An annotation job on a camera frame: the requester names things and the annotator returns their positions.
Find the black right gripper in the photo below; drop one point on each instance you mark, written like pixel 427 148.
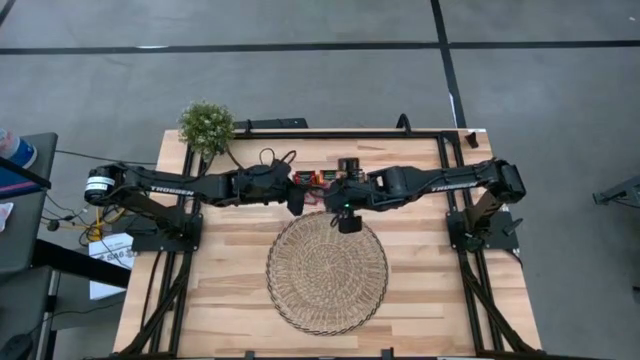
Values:
pixel 352 195

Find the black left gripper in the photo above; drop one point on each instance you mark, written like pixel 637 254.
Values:
pixel 275 185

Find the red strawberry tea bag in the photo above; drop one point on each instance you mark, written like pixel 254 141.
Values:
pixel 303 178
pixel 312 196

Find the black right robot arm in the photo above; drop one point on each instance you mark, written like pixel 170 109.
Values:
pixel 450 181

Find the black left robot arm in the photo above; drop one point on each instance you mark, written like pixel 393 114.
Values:
pixel 165 186

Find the brown wooden compartment box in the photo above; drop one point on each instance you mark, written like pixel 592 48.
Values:
pixel 318 176

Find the round woven straw placemat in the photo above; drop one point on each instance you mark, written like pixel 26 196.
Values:
pixel 325 280

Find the small potted green plant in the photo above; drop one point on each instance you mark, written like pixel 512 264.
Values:
pixel 206 127

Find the small dark clamp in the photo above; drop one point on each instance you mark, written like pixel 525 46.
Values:
pixel 471 140

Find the white printed paper sheet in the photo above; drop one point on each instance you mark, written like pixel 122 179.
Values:
pixel 107 247

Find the black beam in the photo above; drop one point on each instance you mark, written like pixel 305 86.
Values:
pixel 80 262

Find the black plug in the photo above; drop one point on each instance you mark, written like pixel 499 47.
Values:
pixel 52 225

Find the black rod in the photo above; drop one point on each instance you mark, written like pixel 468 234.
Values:
pixel 25 173

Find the grey metal stand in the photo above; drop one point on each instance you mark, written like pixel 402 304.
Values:
pixel 620 192

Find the grey side table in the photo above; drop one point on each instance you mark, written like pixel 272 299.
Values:
pixel 25 240

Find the blue and white bottle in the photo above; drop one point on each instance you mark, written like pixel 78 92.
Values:
pixel 17 150

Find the blue flat box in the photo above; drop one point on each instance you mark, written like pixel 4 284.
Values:
pixel 12 181

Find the grey cabinet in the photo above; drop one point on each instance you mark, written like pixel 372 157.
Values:
pixel 22 300

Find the small white paper scrap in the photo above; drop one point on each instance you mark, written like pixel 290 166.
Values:
pixel 4 215

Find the black rounded object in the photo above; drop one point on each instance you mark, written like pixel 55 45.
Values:
pixel 15 347

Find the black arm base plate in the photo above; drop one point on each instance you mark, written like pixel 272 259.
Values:
pixel 160 243
pixel 495 238

